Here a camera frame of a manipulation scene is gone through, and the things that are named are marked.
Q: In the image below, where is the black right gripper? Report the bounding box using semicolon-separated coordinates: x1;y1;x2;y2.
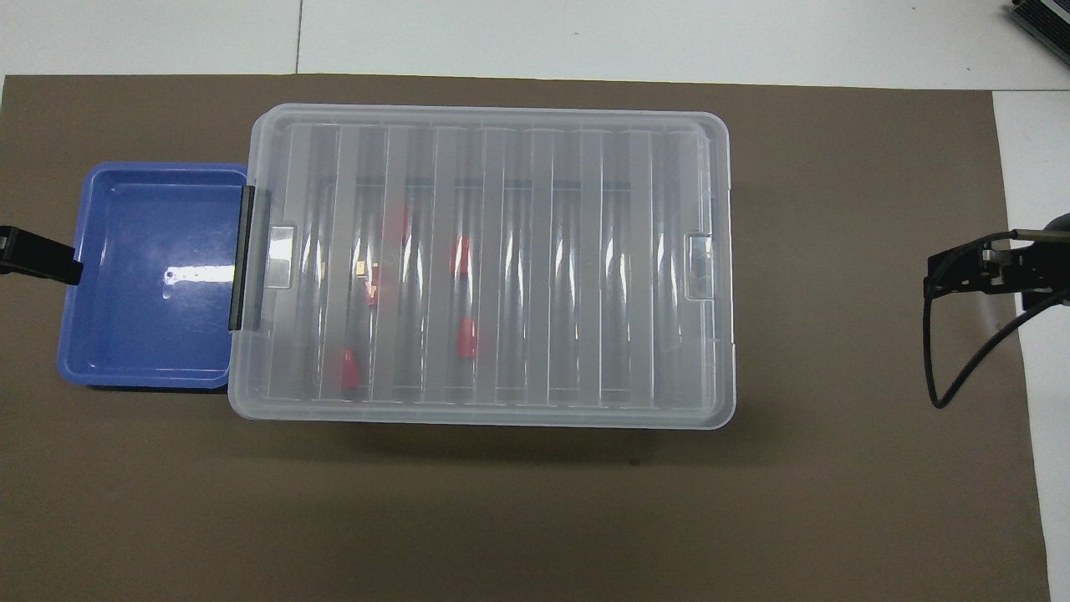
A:
925;237;1070;313

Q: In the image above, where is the clear ribbed plastic box lid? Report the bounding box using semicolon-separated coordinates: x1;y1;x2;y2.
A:
227;104;737;431

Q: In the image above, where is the blue plastic tray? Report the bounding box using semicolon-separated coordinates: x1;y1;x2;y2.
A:
57;161;253;392

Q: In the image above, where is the clear plastic storage box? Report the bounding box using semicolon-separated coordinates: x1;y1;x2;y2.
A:
227;104;737;431

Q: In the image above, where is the black ribbed metal device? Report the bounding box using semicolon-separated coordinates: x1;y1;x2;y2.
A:
1006;0;1070;56

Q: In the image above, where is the brown paper table mat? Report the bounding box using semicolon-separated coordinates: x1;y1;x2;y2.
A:
0;74;1052;602

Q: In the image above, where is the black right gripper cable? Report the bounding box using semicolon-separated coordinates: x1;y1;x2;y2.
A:
922;227;1070;411

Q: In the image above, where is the black box latch handle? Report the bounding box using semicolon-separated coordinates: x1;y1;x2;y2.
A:
229;185;257;332

